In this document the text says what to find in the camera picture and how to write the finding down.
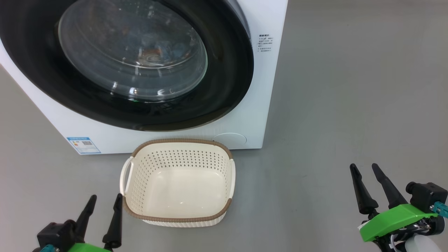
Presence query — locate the round white filter cover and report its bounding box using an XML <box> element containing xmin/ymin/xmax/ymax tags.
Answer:
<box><xmin>212</xmin><ymin>133</ymin><xmax>247</xmax><ymax>147</ymax></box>

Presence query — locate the white front-load washing machine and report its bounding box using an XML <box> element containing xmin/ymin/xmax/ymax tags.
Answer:
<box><xmin>0</xmin><ymin>0</ymin><xmax>289</xmax><ymax>155</ymax></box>

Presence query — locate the small printed text label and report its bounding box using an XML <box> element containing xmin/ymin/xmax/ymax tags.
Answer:
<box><xmin>258</xmin><ymin>34</ymin><xmax>274</xmax><ymax>53</ymax></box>

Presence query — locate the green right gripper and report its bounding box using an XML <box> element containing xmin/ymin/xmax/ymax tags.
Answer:
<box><xmin>349</xmin><ymin>163</ymin><xmax>438</xmax><ymax>243</ymax></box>

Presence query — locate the blue garment with orange print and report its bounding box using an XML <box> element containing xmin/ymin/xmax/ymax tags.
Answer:
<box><xmin>121</xmin><ymin>26</ymin><xmax>198</xmax><ymax>67</ymax></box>

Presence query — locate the dark round washer door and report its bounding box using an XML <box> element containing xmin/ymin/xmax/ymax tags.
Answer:
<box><xmin>0</xmin><ymin>0</ymin><xmax>254</xmax><ymax>132</ymax></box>

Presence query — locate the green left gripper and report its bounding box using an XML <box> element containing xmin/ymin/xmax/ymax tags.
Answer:
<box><xmin>66</xmin><ymin>193</ymin><xmax>124</xmax><ymax>252</ymax></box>

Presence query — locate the teal right camera connector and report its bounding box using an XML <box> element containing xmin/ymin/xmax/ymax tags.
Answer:
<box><xmin>433</xmin><ymin>202</ymin><xmax>448</xmax><ymax>218</ymax></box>

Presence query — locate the cream perforated laundry basket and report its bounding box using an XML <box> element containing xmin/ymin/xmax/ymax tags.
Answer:
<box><xmin>119</xmin><ymin>138</ymin><xmax>236</xmax><ymax>228</ymax></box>

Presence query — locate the blue energy label sticker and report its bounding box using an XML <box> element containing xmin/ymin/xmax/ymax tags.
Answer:
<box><xmin>66</xmin><ymin>137</ymin><xmax>102</xmax><ymax>155</ymax></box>

